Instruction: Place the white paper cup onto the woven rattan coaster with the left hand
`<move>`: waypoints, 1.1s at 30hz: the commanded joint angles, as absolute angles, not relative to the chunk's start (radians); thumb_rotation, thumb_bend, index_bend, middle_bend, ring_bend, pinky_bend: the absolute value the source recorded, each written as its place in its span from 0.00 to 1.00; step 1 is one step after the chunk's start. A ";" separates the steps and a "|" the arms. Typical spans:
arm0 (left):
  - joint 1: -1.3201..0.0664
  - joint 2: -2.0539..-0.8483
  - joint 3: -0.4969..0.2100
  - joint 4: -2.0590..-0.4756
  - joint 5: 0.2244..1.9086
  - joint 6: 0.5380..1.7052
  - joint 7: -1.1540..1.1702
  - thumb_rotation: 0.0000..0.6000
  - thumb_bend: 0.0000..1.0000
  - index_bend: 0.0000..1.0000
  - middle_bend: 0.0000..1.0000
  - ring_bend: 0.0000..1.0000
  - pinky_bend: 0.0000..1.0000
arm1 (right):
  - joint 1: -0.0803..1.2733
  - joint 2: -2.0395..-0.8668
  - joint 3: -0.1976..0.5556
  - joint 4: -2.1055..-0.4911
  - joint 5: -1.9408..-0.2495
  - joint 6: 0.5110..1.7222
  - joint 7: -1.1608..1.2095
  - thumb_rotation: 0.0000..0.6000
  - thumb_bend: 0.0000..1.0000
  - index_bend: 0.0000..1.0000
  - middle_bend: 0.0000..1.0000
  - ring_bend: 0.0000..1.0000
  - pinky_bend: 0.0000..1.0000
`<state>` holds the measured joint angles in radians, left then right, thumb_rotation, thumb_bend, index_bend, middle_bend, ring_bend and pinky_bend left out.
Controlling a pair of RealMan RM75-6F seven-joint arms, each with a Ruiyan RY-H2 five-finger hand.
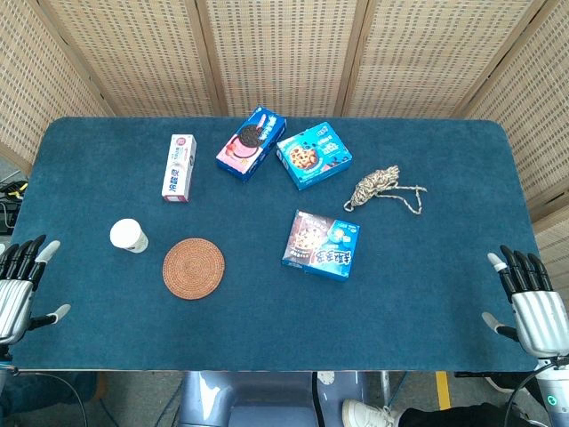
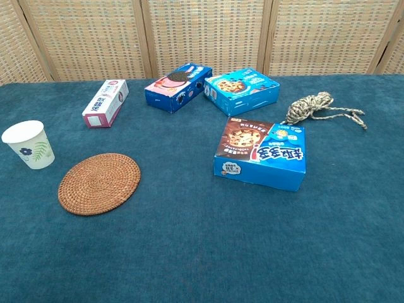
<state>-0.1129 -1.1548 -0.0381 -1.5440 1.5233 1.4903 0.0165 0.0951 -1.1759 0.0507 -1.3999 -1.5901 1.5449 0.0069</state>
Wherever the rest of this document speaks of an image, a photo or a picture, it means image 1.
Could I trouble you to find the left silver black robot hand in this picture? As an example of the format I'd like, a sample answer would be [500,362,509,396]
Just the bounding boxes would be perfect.
[0,234,72,348]

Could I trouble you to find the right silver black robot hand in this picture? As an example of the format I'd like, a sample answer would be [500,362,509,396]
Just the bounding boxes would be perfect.
[481,244,569,359]

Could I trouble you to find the white paper cup leaf print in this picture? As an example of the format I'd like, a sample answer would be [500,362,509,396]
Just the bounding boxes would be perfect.
[109,218,150,254]

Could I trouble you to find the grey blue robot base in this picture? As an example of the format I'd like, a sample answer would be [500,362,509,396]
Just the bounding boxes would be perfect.
[176,371,371,427]

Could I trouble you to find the round woven rattan coaster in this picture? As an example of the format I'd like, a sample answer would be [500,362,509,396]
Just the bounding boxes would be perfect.
[162,238,227,302]

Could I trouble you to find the woven bamboo screen panel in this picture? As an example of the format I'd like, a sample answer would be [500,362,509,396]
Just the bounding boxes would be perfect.
[0,0,115,177]
[37,0,228,117]
[461,0,569,303]
[195,0,371,117]
[340,0,550,119]

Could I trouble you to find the black trouser leg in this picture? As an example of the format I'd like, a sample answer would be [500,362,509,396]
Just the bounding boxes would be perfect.
[397,401,528,427]

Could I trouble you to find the white sneaker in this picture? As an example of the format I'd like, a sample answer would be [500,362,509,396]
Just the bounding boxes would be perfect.
[341,399,402,427]

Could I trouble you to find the white pink toothpaste box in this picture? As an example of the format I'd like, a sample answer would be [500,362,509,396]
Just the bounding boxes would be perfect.
[160,133,198,204]

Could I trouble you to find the blue brown chocolate cookie box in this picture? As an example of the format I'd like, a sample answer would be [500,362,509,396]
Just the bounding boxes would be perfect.
[280,209,361,285]

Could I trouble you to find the blue table cloth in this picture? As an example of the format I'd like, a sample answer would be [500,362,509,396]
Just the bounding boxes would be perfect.
[8,116,541,373]

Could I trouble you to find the light blue cookie box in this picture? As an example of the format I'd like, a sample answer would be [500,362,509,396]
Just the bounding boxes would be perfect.
[276,121,354,192]

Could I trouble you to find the dark blue Oreo box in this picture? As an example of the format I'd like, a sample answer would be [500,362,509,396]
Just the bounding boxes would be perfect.
[215,105,288,183]

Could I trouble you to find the black cable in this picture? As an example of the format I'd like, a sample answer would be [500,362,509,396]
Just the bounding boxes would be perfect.
[515,360,557,427]

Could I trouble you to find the beige braided rope bundle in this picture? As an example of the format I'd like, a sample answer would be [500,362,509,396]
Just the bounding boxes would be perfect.
[342,165,429,218]

